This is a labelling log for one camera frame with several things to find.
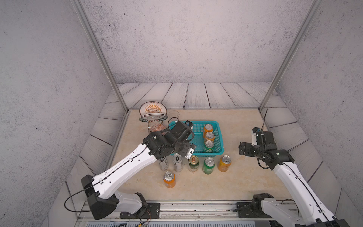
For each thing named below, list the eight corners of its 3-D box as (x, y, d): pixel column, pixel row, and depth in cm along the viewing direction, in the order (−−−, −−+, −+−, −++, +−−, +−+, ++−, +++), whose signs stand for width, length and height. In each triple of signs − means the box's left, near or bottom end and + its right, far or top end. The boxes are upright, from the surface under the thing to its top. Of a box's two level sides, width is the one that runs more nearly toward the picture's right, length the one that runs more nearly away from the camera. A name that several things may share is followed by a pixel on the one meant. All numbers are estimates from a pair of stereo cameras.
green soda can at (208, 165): (202, 174, 87) (204, 166, 79) (202, 165, 91) (203, 157, 83) (213, 174, 87) (215, 166, 79) (211, 165, 91) (214, 157, 83)
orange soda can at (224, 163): (218, 172, 89) (222, 164, 80) (217, 163, 92) (220, 154, 83) (227, 172, 89) (232, 164, 80) (226, 163, 92) (230, 154, 83)
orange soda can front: (165, 188, 83) (163, 181, 74) (166, 178, 86) (164, 170, 78) (175, 188, 83) (174, 181, 74) (176, 178, 86) (174, 170, 78)
